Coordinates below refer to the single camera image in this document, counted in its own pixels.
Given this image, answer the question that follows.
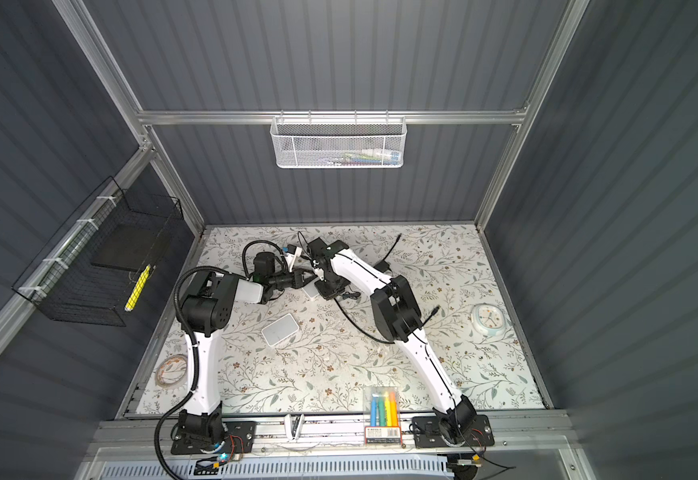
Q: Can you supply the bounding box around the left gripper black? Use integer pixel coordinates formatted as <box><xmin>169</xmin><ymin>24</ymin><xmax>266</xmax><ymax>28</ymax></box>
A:
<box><xmin>270</xmin><ymin>270</ymin><xmax>320</xmax><ymax>295</ymax></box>

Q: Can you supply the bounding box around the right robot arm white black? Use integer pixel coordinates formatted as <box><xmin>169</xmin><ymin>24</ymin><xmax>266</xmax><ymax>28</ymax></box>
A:
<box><xmin>307</xmin><ymin>238</ymin><xmax>477</xmax><ymax>446</ymax></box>

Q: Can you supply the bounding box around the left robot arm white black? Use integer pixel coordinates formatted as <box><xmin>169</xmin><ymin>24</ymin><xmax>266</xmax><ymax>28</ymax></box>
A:
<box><xmin>169</xmin><ymin>266</ymin><xmax>316</xmax><ymax>451</ymax></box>

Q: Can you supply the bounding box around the floral table mat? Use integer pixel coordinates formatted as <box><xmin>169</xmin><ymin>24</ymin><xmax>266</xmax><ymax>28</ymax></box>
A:
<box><xmin>135</xmin><ymin>224</ymin><xmax>545</xmax><ymax>415</ymax></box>

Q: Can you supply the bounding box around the box of coloured markers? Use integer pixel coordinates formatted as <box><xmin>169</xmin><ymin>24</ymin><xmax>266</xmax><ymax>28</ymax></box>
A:
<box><xmin>364</xmin><ymin>386</ymin><xmax>402</xmax><ymax>446</ymax></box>

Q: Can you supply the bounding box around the roll of clear tape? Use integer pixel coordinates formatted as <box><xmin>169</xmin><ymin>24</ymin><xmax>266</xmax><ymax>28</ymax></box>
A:
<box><xmin>154</xmin><ymin>354</ymin><xmax>188</xmax><ymax>389</ymax></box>

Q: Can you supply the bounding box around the white round clock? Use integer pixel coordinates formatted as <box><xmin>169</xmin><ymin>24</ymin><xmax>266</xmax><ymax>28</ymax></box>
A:
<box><xmin>471</xmin><ymin>303</ymin><xmax>508</xmax><ymax>337</ymax></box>

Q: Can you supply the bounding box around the black pad in basket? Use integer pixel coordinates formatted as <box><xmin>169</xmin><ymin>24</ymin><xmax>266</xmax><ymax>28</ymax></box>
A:
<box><xmin>91</xmin><ymin>224</ymin><xmax>159</xmax><ymax>272</ymax></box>

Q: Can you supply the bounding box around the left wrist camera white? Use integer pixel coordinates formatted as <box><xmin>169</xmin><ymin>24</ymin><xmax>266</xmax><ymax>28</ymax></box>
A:
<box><xmin>283</xmin><ymin>244</ymin><xmax>303</xmax><ymax>272</ymax></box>

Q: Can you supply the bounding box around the black corrugated cable conduit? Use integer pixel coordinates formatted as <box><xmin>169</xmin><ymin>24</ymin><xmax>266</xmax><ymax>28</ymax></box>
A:
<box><xmin>153</xmin><ymin>239</ymin><xmax>290</xmax><ymax>480</ymax></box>

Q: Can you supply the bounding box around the white wire mesh basket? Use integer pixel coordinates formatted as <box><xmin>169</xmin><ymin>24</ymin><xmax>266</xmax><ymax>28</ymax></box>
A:
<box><xmin>270</xmin><ymin>118</ymin><xmax>408</xmax><ymax>169</ymax></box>

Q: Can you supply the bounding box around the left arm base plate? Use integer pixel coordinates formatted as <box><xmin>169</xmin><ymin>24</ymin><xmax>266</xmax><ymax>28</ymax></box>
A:
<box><xmin>170</xmin><ymin>421</ymin><xmax>257</xmax><ymax>455</ymax></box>

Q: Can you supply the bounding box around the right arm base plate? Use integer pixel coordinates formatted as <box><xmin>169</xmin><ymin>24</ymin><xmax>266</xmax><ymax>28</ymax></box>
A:
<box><xmin>408</xmin><ymin>414</ymin><xmax>495</xmax><ymax>449</ymax></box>

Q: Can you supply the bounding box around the white perforated cable tray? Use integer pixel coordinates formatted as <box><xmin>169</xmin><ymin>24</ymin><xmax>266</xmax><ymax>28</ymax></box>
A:
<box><xmin>99</xmin><ymin>454</ymin><xmax>455</xmax><ymax>480</ymax></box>

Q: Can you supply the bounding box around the black wire basket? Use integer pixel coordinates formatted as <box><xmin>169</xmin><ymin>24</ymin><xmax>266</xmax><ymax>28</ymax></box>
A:
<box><xmin>13</xmin><ymin>179</ymin><xmax>184</xmax><ymax>327</ymax></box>

